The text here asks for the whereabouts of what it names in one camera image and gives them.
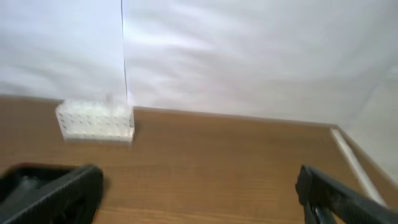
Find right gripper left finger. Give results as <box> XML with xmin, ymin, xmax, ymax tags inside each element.
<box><xmin>0</xmin><ymin>166</ymin><xmax>104</xmax><ymax>224</ymax></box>

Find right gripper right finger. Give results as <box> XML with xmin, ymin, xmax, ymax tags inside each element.
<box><xmin>295</xmin><ymin>164</ymin><xmax>398</xmax><ymax>224</ymax></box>

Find white test tube rack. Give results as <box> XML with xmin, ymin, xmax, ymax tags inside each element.
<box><xmin>55</xmin><ymin>98</ymin><xmax>136</xmax><ymax>146</ymax></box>

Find black tray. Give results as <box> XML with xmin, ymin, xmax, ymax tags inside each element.
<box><xmin>0</xmin><ymin>162</ymin><xmax>105</xmax><ymax>218</ymax></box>

